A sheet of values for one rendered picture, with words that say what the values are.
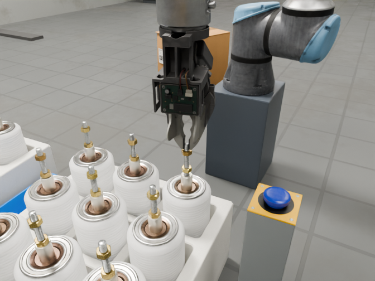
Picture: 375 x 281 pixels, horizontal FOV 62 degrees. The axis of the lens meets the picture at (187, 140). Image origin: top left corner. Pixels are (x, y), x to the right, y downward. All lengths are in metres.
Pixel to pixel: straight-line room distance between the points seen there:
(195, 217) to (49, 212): 0.27
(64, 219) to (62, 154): 0.62
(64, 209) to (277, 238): 0.39
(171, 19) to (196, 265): 0.40
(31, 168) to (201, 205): 0.51
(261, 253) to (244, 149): 0.47
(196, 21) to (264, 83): 0.50
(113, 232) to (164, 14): 0.36
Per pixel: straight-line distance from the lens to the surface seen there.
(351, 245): 0.94
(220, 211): 0.67
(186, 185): 0.60
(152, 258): 0.52
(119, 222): 0.57
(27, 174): 0.93
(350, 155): 1.30
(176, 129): 0.54
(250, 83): 0.88
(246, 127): 0.91
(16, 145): 0.92
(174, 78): 0.43
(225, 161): 1.00
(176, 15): 0.43
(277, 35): 0.82
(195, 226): 0.62
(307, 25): 0.79
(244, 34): 0.87
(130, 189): 0.63
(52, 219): 0.65
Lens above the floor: 0.64
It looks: 31 degrees down
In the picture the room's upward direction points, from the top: straight up
